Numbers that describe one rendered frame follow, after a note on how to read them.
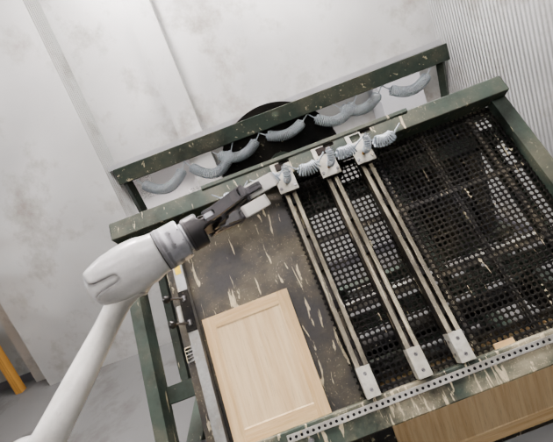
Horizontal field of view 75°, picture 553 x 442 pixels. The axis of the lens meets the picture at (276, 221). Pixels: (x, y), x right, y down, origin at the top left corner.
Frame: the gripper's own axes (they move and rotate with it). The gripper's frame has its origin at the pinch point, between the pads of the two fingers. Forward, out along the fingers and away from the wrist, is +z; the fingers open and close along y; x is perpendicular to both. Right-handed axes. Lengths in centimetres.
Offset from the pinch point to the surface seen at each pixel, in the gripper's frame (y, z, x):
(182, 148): -131, 7, 84
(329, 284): -91, 26, -31
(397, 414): -79, 17, -88
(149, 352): -109, -60, -12
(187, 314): -106, -37, -6
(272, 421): -95, -27, -65
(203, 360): -103, -41, -28
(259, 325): -100, -11, -29
